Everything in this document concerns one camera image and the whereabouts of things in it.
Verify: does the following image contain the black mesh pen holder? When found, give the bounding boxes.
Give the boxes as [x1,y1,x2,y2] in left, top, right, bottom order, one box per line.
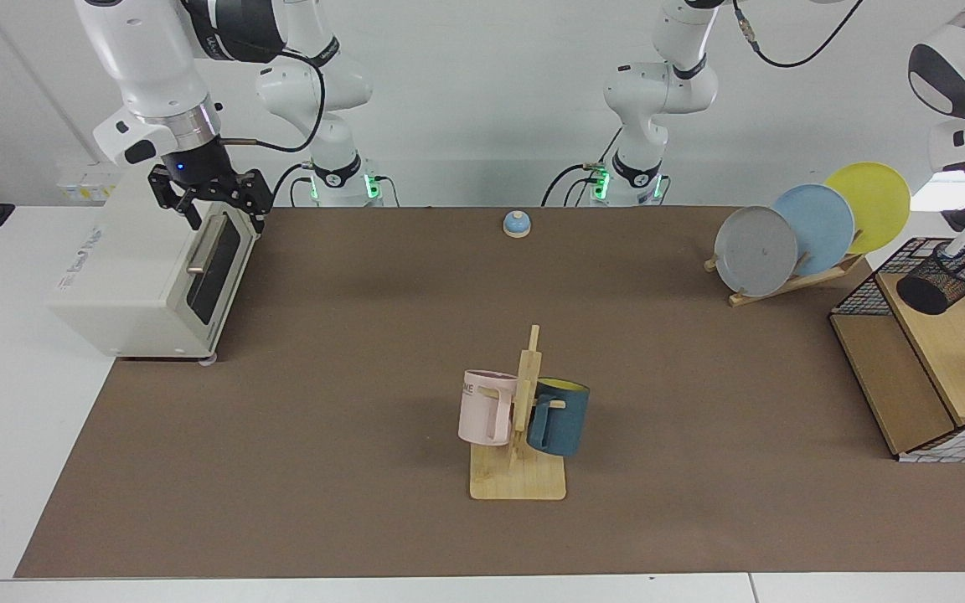
[895,240,965,317]

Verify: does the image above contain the white power strip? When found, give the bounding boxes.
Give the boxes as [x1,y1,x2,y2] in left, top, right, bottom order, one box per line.
[58,170,128,203]

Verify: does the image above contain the yellow plate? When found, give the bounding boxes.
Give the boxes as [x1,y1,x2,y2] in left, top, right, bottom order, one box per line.
[823,162,912,255]

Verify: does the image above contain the pale toaster oven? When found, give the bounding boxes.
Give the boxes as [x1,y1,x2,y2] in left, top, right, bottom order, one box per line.
[47,172,262,366]

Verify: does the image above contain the light blue plate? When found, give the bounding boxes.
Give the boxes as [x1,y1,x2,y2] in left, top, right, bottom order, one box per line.
[771,183,856,278]

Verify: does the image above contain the wooden plate rack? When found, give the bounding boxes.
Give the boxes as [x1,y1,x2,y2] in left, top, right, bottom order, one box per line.
[704,250,869,307]

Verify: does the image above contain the brown table cloth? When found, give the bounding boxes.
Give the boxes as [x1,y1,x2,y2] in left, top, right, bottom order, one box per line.
[13,206,965,579]

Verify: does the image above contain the grey plate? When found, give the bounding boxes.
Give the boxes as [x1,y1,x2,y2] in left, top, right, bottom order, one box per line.
[714,206,799,298]

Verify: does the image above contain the pink cup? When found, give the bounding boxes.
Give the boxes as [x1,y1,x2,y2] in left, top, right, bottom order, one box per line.
[458,369,520,447]

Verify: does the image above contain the teal cup yellow inside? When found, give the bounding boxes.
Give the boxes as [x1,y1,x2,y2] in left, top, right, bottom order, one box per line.
[526,379,591,457]

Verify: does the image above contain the wooden cup stand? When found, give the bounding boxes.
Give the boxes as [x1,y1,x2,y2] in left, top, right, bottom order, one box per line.
[470,325,567,502]

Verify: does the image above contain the black base cable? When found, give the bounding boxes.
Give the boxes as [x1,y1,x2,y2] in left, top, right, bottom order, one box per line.
[271,162,317,208]
[540,126,622,208]

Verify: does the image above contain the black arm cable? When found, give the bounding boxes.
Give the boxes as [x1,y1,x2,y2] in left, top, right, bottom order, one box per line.
[730,0,869,69]
[219,46,329,157]

